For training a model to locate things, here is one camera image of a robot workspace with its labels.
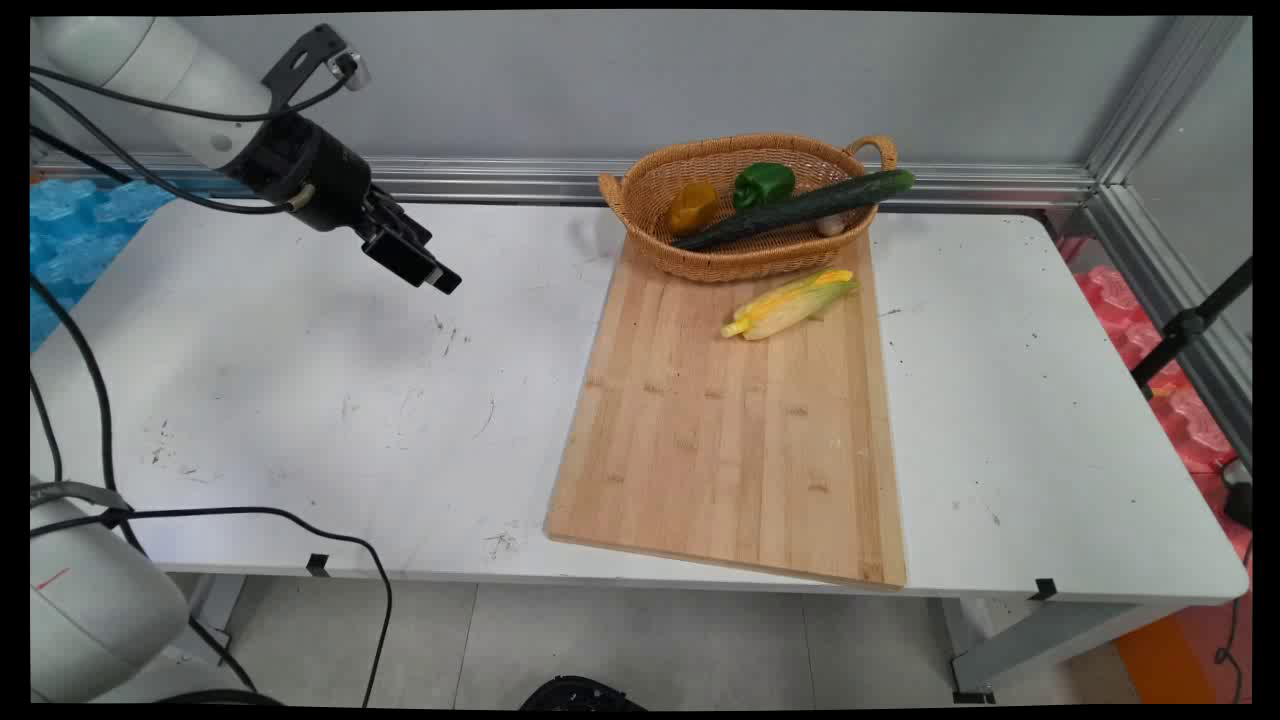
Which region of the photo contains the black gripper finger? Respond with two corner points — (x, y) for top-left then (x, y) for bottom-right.
(364, 185), (434, 249)
(360, 226), (464, 296)

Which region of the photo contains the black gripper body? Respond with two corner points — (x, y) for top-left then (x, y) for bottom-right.
(235, 112), (378, 234)

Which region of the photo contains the yellowish brown potato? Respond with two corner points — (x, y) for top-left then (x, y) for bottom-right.
(667, 181), (719, 237)

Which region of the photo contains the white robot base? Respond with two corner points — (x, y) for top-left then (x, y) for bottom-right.
(30, 480), (256, 705)

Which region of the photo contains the blue foam mat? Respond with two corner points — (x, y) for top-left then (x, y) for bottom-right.
(30, 178), (177, 351)

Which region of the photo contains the woven wicker basket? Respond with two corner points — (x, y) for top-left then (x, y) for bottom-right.
(598, 133), (899, 284)

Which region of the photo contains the green bell pepper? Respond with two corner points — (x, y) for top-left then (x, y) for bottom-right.
(733, 162), (797, 211)

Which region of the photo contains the wooden cutting board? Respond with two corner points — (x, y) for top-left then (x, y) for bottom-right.
(545, 235), (908, 591)

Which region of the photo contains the yellow corn cob with husk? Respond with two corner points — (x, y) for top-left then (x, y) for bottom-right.
(721, 268), (861, 342)

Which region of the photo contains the dark green cucumber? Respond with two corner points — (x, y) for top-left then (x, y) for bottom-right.
(670, 168), (916, 252)

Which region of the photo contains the black round floor object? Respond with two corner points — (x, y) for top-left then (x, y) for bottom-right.
(520, 676), (647, 711)

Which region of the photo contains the grey table leg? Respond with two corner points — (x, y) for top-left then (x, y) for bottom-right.
(940, 598), (1191, 703)

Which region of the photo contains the black tripod stand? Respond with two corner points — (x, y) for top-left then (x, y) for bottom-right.
(1130, 258), (1253, 401)

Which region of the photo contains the red foam mat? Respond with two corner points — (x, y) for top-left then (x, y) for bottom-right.
(1060, 235), (1253, 566)

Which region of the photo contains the black power adapter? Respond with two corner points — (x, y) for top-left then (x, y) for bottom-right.
(1224, 460), (1253, 531)

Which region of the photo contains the horizontal aluminium frame rail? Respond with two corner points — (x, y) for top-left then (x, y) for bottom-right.
(30, 150), (1098, 212)

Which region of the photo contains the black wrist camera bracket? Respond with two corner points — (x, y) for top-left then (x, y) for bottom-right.
(262, 24), (373, 114)

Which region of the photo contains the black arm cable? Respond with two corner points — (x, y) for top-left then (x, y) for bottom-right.
(30, 80), (301, 216)
(30, 66), (351, 123)

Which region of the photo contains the long black floor cable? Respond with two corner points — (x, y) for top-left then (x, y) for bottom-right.
(30, 506), (394, 707)

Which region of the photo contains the black curved cable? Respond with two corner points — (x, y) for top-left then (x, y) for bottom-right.
(30, 275), (151, 556)

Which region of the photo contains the slanted aluminium frame post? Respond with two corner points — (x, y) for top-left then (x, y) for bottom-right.
(1085, 15), (1253, 466)

